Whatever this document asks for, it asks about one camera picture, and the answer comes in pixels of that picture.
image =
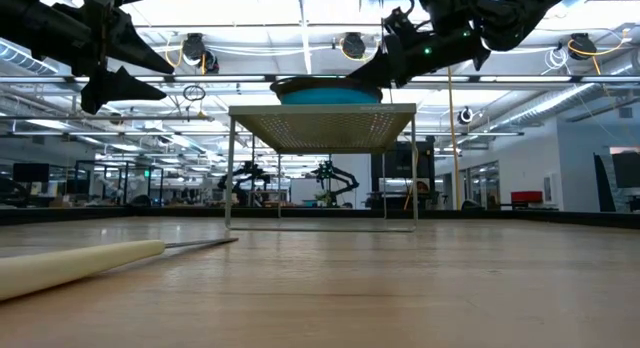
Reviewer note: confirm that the green perforated metal riser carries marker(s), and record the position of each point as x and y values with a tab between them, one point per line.
325	128

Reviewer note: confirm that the black background monitor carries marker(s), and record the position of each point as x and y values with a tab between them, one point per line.
30	172

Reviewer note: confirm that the black background frame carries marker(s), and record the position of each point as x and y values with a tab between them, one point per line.
125	168

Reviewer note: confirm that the black ceiling-mounted device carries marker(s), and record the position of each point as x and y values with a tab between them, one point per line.
195	48
353	45
582	45

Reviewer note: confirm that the round black white ceiling camera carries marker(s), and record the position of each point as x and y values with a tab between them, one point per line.
465	115

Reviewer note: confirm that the blue collapsible bowl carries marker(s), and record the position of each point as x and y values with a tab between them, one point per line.
327	93

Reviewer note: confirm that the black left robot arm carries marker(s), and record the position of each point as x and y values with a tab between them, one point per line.
30	25

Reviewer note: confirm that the black background robot arm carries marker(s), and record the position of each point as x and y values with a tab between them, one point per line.
340	177
245	173

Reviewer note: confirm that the black background screen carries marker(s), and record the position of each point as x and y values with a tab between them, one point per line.
402	163

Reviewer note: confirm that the silver ventilation duct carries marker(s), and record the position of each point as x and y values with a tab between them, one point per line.
545	107

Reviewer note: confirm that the red box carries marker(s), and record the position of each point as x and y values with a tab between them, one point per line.
526	197

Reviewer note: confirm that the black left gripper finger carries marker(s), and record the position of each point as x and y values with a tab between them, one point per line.
142	53
117	90

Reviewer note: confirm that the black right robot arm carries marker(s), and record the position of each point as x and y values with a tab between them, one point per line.
505	15

